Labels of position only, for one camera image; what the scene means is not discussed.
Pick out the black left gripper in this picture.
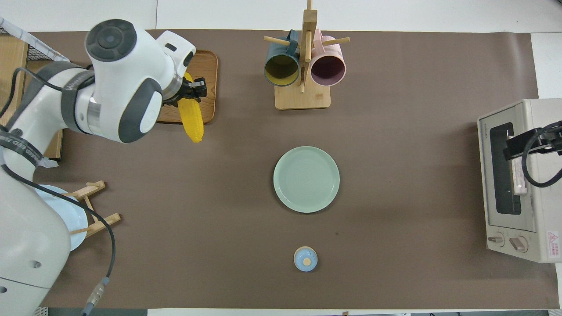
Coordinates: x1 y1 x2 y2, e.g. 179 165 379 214
162 78 207 107

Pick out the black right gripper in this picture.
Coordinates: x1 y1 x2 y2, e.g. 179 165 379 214
504 121 562 161

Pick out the yellow corn cob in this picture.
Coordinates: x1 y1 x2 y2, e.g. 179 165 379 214
178 72 205 144

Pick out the white toaster oven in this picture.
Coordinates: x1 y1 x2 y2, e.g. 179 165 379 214
478 99 562 264

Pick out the pale green plate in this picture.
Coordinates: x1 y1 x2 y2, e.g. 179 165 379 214
273 146 341 214

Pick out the wooden serving tray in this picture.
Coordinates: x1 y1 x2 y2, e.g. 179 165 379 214
156 50 219 125

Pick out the dark blue mug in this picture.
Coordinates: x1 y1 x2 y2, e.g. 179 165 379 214
263 30 301 87

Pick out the wooden mug tree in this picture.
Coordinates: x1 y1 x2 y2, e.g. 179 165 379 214
263 0 350 110

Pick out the pink mug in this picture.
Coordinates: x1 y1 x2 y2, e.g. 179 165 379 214
310 29 347 87

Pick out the narrow light wooden shelf board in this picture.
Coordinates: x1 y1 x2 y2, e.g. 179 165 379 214
43 127 65 160

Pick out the wooden plate rack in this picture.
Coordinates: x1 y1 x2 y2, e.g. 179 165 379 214
61 180 122 237

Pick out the brown table mat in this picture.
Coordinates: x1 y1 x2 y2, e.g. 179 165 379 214
24 29 560 310

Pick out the light blue plate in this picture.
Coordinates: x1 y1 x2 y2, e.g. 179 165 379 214
35 184 88 251

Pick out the wide light wooden shelf board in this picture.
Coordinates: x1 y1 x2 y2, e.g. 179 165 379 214
0 35 29 117

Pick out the small blue lidded jar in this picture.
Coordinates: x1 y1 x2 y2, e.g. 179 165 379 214
293 246 318 273

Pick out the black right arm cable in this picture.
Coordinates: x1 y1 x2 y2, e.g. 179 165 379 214
520 123 562 188

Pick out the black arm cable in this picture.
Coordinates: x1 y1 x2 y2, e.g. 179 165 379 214
0 66 116 316
520 123 562 188

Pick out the black wire basket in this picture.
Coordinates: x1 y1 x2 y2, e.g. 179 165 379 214
0 26 50 62

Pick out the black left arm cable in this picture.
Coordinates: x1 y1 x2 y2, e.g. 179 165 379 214
0 66 116 316

